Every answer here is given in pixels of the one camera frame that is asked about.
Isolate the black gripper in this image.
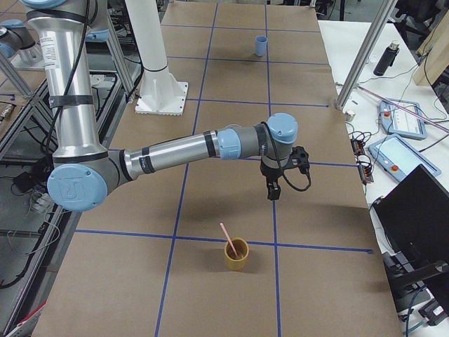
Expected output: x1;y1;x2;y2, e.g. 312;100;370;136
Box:
260;158;293;200

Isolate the pink chopstick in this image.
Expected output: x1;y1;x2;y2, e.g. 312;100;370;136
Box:
220;222;239;259

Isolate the blue cup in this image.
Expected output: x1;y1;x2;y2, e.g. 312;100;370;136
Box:
255;36;268;57

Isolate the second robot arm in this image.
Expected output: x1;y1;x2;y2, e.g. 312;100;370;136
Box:
1;19;36;58

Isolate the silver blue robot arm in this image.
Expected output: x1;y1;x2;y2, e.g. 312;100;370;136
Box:
25;1;309;211

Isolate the yellow-brown cup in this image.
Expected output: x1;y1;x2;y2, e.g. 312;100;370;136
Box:
224;237;250;271

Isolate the black orange connector strip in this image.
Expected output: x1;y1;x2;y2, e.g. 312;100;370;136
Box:
350;138;374;185

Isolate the lower teach pendant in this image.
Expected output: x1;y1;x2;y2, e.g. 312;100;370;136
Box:
368;134;441;182

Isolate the teach pendant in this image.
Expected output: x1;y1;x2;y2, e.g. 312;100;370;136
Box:
368;134;441;182
378;100;427;140

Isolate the long metal rod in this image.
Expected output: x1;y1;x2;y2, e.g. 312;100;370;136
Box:
356;84;449;134

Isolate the upper teach pendant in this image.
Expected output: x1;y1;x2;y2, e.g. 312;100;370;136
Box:
378;100;427;140

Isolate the black monitor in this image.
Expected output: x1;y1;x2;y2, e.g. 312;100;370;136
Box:
374;164;448;297

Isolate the black water bottle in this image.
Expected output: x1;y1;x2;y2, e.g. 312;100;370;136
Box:
373;40;400;77

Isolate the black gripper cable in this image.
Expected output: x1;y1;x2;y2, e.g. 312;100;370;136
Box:
263;122;312;192

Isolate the aluminium frame post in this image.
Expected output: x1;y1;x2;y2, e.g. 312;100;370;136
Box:
335;0;397;110

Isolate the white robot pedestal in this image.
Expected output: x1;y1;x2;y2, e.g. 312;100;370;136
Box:
126;0;189;116

